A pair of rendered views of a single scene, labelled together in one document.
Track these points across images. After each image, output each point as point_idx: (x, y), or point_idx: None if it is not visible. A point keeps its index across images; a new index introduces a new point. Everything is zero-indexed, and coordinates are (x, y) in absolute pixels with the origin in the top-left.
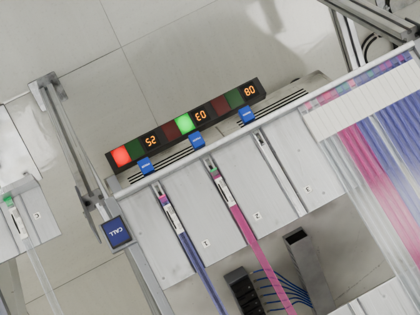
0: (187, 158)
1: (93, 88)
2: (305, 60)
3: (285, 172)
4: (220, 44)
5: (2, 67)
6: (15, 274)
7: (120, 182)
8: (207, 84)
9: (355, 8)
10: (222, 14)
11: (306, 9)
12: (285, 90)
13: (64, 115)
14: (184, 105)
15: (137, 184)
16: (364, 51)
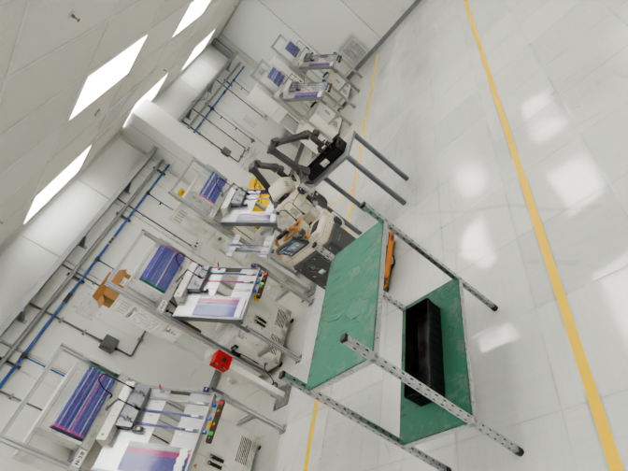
0: (255, 278)
1: (306, 312)
2: (283, 366)
3: (241, 291)
4: (297, 342)
5: (319, 292)
6: (268, 264)
7: (286, 311)
8: (293, 339)
9: (264, 335)
10: (301, 342)
11: (291, 365)
12: (278, 353)
13: (294, 291)
14: (293, 334)
15: (258, 271)
16: (276, 384)
